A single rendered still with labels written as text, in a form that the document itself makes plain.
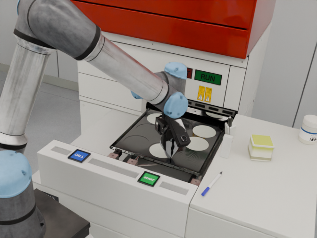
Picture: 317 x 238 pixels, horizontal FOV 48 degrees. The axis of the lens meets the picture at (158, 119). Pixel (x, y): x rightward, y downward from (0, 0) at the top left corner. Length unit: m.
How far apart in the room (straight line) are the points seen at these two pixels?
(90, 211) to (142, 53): 0.73
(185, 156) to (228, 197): 0.32
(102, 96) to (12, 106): 0.89
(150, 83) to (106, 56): 0.15
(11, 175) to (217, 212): 0.56
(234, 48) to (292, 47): 1.59
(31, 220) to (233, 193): 0.59
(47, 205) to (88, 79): 0.85
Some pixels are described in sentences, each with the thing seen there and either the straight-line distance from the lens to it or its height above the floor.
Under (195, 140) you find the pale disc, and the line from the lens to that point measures 1.47.
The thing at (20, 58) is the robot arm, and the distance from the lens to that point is 0.97.
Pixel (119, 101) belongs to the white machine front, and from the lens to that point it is 1.80.
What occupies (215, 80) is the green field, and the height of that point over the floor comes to 1.10.
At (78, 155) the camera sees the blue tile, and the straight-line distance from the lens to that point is 1.25.
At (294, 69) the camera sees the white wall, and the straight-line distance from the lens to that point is 3.06.
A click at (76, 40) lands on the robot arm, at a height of 1.44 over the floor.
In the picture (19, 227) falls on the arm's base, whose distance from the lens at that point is 1.01.
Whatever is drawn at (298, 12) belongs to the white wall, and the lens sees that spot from 2.94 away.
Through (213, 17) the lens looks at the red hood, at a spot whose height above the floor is 1.36.
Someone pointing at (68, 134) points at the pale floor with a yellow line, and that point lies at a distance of 3.18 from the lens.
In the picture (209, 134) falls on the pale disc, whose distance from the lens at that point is 1.53.
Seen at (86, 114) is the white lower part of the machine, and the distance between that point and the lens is 1.95.
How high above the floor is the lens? 1.69
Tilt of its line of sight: 30 degrees down
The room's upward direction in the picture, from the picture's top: 4 degrees clockwise
